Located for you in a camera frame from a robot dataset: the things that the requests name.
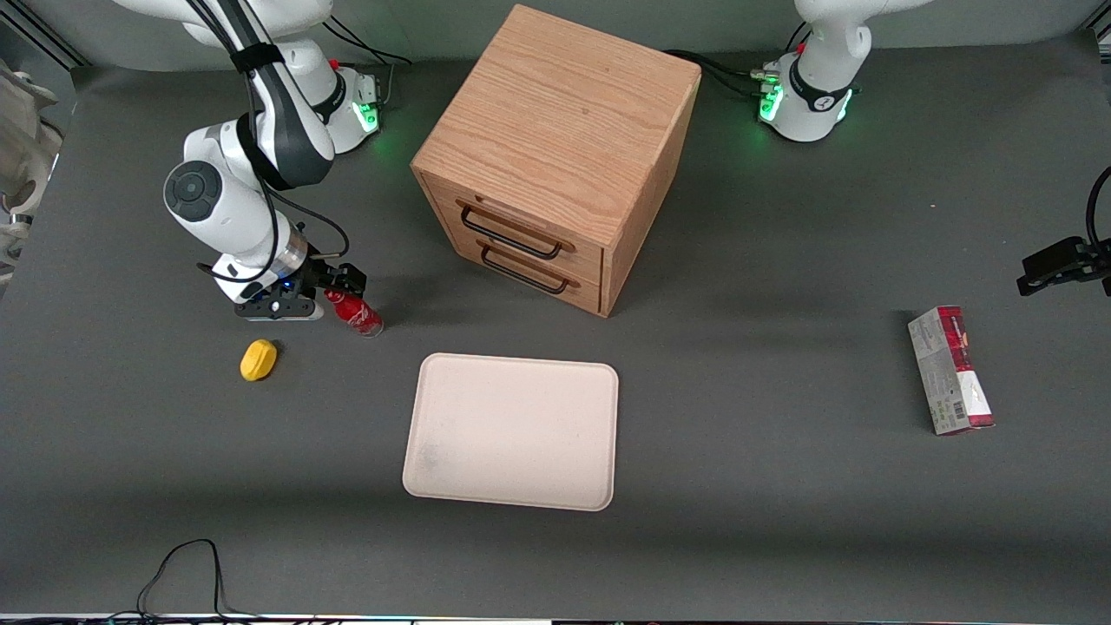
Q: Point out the beige object beside table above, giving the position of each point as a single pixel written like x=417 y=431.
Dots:
x=26 y=148

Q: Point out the red coke bottle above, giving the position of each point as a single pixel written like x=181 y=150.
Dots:
x=358 y=315

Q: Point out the wooden drawer cabinet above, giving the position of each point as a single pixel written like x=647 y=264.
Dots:
x=564 y=113

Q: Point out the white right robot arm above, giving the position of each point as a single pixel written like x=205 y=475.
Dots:
x=217 y=200

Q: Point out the yellow lemon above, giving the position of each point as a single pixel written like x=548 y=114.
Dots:
x=259 y=360

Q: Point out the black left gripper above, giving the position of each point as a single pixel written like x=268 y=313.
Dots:
x=1055 y=263

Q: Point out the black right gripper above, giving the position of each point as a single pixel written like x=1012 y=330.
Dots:
x=323 y=275

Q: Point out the wooden drawer front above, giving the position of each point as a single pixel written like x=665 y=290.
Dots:
x=590 y=291
x=586 y=256

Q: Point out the grey and red carton box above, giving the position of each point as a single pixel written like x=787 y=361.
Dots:
x=950 y=373

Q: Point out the aluminium frame rail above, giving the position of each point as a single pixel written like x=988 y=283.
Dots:
x=52 y=42

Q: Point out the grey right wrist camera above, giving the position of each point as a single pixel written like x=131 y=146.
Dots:
x=278 y=309

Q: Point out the beige plastic tray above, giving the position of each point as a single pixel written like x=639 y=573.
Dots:
x=521 y=434

